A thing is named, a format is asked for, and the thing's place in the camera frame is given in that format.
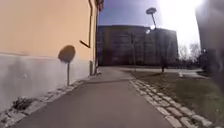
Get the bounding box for grey large building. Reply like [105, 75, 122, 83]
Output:
[96, 24, 180, 67]

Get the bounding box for thin bare tree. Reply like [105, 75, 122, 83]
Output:
[129, 33, 138, 73]

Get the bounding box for grey asphalt path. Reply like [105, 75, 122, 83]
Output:
[9, 66, 201, 128]

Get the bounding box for street lamp with round head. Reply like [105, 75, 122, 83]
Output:
[145, 7, 167, 73]

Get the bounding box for cobblestone strip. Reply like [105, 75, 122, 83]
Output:
[128, 78, 214, 128]

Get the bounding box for bare trees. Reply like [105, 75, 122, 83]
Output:
[178, 43, 204, 69]

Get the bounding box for rough stone edge strip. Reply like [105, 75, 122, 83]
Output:
[0, 74, 98, 128]

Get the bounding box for yellow building with chimney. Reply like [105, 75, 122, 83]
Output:
[0, 0, 105, 113]

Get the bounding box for grass lawn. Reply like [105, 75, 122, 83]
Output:
[131, 70, 224, 126]

